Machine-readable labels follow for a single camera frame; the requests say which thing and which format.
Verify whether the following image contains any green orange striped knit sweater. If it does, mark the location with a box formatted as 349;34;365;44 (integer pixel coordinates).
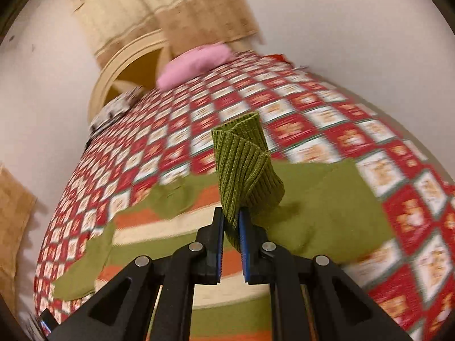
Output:
59;113;392;340

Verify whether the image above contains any left beige window curtain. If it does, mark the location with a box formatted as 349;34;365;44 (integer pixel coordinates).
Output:
68;0;159;68

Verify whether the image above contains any cream wooden headboard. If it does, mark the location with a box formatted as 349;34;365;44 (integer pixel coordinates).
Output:
87;29;173;122

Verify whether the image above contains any pink pillow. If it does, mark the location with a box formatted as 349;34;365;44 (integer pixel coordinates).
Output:
157;43;234;92

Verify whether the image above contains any red patchwork teddy bedspread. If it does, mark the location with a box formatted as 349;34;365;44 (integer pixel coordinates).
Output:
34;52;454;340

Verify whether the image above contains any red item behind bed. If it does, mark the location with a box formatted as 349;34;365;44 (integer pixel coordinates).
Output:
269;54;293;65

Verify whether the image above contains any white car print pillow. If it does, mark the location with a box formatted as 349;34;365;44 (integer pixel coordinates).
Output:
90;86;144;136

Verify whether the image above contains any beige window curtain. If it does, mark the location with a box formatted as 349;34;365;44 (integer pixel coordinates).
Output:
68;0;159;68
147;0;258;55

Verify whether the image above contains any beige curtain at left wall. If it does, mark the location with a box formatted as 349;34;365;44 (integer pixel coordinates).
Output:
0;165;36;316

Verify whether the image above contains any right beige window curtain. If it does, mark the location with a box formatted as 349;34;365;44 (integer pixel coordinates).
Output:
147;0;258;55

